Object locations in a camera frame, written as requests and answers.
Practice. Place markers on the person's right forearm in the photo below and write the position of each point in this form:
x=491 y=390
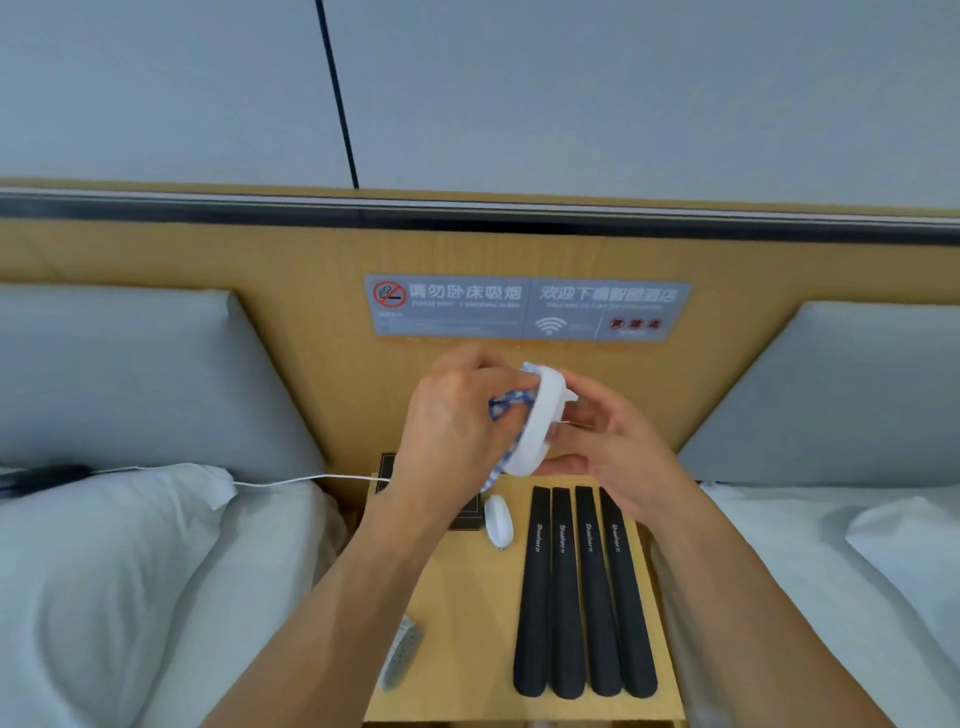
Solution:
x=750 y=615

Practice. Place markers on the long black shoe spoon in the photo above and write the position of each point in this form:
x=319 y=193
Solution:
x=534 y=600
x=598 y=600
x=568 y=600
x=630 y=600

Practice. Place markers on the black leather tissue box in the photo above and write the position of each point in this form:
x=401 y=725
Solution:
x=469 y=514

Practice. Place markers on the white pillow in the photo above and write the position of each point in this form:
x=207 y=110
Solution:
x=915 y=562
x=90 y=585

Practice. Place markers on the blue white striped cloth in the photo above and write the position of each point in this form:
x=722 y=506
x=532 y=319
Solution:
x=517 y=394

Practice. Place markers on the black charging device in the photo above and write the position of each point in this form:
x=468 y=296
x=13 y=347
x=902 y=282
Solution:
x=41 y=480

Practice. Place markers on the wooden nightstand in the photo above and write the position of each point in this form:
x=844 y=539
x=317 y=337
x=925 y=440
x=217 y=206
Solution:
x=472 y=600

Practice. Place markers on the person's left hand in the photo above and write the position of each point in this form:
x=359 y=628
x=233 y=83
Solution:
x=450 y=435

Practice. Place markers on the grey wall sign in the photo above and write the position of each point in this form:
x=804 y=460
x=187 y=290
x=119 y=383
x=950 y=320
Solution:
x=450 y=307

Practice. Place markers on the white brush grey bristles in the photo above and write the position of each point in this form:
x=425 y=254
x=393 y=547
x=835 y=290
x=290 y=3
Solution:
x=540 y=420
x=499 y=521
x=401 y=652

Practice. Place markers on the person's right hand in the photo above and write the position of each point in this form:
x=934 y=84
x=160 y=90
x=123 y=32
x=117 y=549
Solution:
x=630 y=450

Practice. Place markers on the wooden headboard panel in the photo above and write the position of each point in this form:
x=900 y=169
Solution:
x=187 y=255

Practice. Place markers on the grey headboard cushion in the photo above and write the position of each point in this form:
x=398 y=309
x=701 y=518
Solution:
x=847 y=397
x=120 y=375

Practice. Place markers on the person's left forearm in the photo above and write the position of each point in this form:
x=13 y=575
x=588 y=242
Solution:
x=322 y=622

